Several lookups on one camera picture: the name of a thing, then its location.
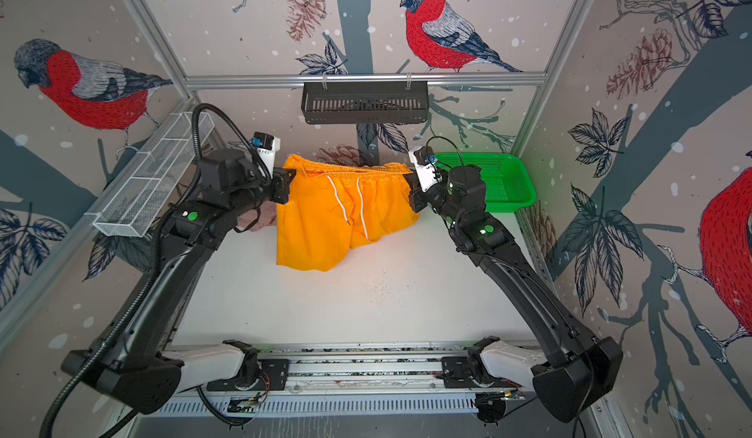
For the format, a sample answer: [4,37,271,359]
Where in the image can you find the pink shorts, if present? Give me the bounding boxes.
[236,201,277,232]

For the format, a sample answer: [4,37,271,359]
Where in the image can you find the orange shorts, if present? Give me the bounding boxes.
[276,155,418,272]

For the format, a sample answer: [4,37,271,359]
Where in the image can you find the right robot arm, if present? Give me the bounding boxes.
[405,165,624,424]

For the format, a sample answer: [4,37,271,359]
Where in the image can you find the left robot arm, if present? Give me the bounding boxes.
[50,144,294,415]

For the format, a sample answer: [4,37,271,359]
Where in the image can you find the green plastic basket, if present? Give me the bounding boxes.
[432,152,537,213]

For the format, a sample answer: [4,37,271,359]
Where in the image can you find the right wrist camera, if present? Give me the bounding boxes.
[409,146,442,193]

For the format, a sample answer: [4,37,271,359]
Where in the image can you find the black wall shelf basket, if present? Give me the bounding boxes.
[301,81,430,125]

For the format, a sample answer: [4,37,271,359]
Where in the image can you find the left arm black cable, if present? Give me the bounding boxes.
[37,102,271,438]

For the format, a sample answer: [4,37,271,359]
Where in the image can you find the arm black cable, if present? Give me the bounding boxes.
[37,102,271,438]
[498,390,595,438]

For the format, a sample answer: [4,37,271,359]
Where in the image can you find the white wire wall basket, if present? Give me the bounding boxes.
[93,111,195,238]

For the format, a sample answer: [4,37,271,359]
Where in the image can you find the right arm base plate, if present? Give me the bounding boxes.
[435,356,520,389]

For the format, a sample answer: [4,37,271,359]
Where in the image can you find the aluminium mounting rail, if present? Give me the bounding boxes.
[125,346,609,395]

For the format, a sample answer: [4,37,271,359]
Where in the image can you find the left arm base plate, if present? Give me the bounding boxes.
[205,359,290,392]

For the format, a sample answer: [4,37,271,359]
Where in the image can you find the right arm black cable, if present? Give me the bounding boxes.
[498,390,595,438]

